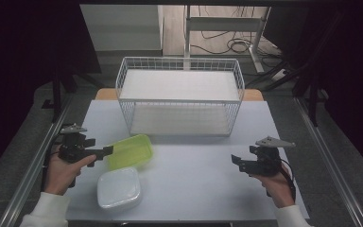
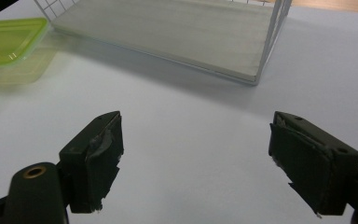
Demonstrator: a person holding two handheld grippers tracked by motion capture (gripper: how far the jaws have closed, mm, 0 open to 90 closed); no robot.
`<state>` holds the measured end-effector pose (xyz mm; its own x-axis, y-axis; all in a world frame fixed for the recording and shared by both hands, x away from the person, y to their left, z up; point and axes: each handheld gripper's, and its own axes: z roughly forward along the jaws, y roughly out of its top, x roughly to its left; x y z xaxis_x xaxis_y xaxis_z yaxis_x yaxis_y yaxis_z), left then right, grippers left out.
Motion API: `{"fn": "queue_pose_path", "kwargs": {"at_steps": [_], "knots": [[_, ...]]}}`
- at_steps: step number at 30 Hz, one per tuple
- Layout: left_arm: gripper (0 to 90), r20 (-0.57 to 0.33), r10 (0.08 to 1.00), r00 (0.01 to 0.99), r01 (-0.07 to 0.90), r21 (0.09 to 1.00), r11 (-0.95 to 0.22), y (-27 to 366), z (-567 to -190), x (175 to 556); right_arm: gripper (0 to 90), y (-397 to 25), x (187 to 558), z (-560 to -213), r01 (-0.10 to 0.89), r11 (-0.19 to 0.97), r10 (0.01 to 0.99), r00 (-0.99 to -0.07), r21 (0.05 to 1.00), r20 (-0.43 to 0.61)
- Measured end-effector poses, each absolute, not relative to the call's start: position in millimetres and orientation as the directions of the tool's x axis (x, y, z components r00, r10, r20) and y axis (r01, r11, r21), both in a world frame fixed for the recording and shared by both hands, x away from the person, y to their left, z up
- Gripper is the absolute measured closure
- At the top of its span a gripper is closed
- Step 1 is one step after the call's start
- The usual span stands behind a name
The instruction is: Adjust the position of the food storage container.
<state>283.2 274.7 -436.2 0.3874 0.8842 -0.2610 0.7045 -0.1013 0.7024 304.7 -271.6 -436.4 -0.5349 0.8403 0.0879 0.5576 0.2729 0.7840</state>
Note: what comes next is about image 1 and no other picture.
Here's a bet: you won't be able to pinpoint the dark curtain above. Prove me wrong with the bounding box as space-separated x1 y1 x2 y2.
263 0 363 183

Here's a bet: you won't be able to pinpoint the white cabinet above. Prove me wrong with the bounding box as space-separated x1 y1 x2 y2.
79 4 165 58

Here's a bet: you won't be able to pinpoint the aluminium rail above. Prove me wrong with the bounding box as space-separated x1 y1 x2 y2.
293 96 363 227
0 94 74 227

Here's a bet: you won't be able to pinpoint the person's left hand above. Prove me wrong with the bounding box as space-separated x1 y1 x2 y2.
44 144 97 197

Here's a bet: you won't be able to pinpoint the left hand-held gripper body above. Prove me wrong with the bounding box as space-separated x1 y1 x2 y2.
58 123 97 165

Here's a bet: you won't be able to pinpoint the white metal desk frame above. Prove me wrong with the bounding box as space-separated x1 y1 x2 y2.
183 5 272 74

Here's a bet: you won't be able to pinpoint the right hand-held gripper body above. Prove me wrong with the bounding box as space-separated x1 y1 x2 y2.
249 135 297 178

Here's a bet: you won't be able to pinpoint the black floor cables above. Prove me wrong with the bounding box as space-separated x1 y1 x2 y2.
190 5 282 57

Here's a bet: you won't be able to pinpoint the white power strip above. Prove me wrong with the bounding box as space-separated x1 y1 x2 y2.
269 68 290 82

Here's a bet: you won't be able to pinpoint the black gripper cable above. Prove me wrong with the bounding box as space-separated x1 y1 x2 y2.
279 158 298 203

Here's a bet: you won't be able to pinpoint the white lidded plastic container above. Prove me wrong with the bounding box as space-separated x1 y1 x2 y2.
96 166 142 210

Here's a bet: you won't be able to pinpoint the green plastic container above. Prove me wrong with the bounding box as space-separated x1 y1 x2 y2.
104 133 154 171

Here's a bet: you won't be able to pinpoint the white wire basket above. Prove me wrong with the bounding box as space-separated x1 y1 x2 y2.
114 56 246 138

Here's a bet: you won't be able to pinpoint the black metal stand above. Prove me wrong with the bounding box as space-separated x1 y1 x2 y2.
41 62 78 124
292 12 344 128

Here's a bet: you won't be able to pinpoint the person's right hand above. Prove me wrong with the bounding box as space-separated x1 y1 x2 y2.
251 169 296 209

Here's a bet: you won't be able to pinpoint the wooden table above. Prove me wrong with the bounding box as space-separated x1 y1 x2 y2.
94 88 265 102

